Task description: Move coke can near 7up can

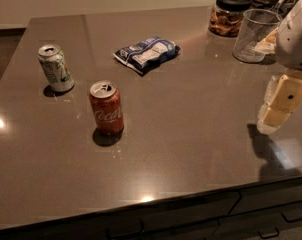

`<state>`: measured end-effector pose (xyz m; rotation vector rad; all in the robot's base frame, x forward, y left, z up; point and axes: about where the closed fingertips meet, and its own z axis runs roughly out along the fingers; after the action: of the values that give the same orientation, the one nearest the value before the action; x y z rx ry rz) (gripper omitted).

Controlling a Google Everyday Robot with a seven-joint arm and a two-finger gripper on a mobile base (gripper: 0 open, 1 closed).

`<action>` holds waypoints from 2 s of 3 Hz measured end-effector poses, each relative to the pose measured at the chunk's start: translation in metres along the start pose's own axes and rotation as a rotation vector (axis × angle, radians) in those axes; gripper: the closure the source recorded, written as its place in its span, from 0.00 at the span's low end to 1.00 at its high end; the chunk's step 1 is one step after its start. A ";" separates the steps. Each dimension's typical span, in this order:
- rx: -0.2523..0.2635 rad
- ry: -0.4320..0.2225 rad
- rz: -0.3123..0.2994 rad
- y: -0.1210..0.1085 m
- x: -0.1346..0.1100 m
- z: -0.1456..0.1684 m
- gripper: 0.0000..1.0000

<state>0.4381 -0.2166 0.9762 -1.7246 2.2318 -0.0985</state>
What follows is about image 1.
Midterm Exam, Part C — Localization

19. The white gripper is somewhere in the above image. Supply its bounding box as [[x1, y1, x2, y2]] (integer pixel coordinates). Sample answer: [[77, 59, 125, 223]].
[[257, 0, 302, 135]]

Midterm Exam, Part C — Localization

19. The red coke can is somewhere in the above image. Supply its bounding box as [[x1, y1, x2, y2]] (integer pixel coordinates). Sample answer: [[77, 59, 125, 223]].
[[89, 80, 124, 135]]

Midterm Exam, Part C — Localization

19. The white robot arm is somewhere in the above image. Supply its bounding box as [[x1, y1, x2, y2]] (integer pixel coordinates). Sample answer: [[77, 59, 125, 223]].
[[255, 0, 302, 135]]

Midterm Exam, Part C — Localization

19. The green white 7up can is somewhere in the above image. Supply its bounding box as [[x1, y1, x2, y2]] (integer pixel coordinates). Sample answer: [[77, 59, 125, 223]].
[[38, 44, 74, 92]]

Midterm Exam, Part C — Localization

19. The clear plastic cup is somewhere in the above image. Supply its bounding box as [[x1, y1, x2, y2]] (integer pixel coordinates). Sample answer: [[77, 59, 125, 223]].
[[232, 9, 282, 63]]

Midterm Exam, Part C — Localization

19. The glass jar black lid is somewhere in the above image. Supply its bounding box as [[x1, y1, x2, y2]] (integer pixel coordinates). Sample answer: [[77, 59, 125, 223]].
[[208, 0, 253, 37]]

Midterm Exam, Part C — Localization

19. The dark drawer cabinet front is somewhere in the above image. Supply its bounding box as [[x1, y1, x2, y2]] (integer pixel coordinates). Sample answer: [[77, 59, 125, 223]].
[[0, 176, 302, 240]]

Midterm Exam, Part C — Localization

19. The blue white chip bag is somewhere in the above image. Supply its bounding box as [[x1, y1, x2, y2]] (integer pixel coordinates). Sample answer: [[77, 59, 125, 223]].
[[113, 36, 180, 75]]

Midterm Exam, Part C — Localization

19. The black drawer handle right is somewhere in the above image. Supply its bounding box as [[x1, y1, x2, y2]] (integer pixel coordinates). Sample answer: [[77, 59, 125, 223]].
[[281, 208, 302, 223]]

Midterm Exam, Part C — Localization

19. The black drawer handle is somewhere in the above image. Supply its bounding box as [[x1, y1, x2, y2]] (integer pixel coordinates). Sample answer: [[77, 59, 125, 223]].
[[106, 221, 144, 240], [281, 208, 302, 223], [257, 228, 280, 240]]

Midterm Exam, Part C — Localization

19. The black drawer handle middle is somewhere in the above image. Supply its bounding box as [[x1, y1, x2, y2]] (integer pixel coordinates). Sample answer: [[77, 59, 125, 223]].
[[257, 228, 280, 240]]

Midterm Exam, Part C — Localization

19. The black drawer handle left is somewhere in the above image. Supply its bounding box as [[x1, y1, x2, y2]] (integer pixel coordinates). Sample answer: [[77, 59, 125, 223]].
[[106, 221, 144, 240]]

